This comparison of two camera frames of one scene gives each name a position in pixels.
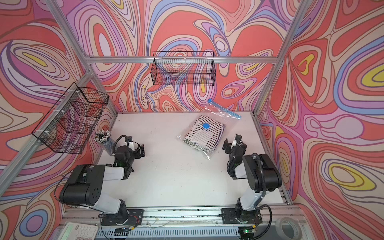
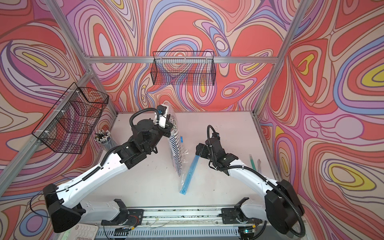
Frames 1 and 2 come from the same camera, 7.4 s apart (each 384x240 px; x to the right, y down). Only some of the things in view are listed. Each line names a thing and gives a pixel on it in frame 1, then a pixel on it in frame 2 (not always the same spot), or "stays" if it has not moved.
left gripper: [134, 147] → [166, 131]
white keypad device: [79, 231] stays
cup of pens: [104, 137] stays
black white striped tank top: [205, 133] → [175, 147]
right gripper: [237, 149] → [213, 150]
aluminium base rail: [279, 222] stays
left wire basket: [68, 126] stays
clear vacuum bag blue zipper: [206, 132] → [184, 163]
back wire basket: [183, 68] stays
